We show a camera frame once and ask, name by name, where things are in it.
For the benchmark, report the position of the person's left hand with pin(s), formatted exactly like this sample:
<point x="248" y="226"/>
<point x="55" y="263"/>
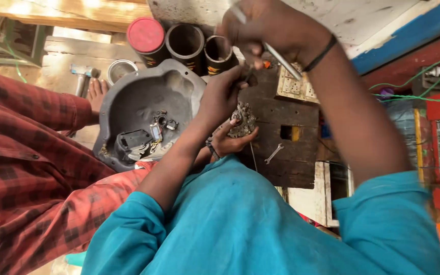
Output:
<point x="218" y="101"/>

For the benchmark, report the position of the person's right hand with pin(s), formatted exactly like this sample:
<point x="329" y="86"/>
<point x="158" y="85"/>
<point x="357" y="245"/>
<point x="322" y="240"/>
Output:
<point x="285" y="26"/>

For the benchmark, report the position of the person's right fingers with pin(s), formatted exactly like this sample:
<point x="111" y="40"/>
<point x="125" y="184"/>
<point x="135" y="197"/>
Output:
<point x="239" y="36"/>

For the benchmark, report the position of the person's left fingers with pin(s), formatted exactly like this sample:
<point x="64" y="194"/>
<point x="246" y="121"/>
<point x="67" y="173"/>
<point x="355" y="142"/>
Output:
<point x="237" y="78"/>

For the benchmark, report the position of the silver metal rod tool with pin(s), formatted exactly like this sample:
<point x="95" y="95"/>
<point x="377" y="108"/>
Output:
<point x="285" y="63"/>

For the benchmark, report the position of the open black tube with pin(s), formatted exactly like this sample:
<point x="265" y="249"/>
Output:
<point x="185" y="46"/>
<point x="220" y="57"/>

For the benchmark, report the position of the metal motor rotor part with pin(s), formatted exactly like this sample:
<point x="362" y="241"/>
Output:
<point x="245" y="120"/>

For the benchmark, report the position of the dark wooden work block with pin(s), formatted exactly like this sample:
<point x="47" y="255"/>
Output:
<point x="281" y="118"/>

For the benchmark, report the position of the small silver wrench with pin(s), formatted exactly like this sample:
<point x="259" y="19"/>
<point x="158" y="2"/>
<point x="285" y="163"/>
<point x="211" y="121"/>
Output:
<point x="274" y="153"/>

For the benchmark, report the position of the black wrist band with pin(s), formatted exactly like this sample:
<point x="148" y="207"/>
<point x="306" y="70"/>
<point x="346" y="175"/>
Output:
<point x="321" y="55"/>

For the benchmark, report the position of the small metal brush holder parts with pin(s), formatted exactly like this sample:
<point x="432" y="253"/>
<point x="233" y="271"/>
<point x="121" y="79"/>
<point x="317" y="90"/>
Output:
<point x="162" y="124"/>

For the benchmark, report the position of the black can with red lid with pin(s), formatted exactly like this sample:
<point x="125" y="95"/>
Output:
<point x="146" y="36"/>

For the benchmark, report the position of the gray metal housing cover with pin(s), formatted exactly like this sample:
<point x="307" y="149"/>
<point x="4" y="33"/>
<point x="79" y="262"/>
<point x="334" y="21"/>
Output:
<point x="139" y="99"/>

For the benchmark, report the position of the round metal tin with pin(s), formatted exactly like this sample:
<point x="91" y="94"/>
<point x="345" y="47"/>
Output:
<point x="120" y="70"/>

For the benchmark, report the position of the black plastic motor component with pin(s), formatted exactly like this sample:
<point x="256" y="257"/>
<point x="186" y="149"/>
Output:
<point x="132" y="143"/>

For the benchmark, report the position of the person's teal shirt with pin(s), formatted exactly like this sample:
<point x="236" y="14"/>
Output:
<point x="243" y="229"/>

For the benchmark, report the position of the blue painted board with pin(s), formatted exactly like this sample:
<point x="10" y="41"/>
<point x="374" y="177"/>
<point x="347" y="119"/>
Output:
<point x="407" y="42"/>

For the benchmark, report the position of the wooden plank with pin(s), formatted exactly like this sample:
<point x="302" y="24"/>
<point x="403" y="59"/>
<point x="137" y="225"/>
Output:
<point x="63" y="13"/>

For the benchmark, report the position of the cream electrical switch board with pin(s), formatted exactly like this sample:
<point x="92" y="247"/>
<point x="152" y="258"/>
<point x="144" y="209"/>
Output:
<point x="294" y="88"/>

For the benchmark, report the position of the white wooden frame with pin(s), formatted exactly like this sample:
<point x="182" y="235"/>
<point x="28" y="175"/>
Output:
<point x="315" y="198"/>

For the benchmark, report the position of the green metal frame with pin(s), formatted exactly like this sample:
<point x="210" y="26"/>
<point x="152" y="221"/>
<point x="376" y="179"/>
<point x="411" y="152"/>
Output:
<point x="10" y="46"/>

